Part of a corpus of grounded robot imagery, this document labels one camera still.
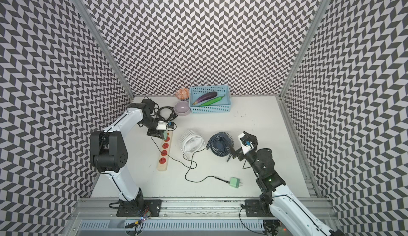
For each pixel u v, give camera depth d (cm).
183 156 89
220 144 85
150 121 77
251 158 68
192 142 83
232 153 69
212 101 111
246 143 63
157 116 103
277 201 54
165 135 91
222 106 113
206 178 81
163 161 84
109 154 49
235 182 79
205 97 112
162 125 81
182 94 119
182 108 107
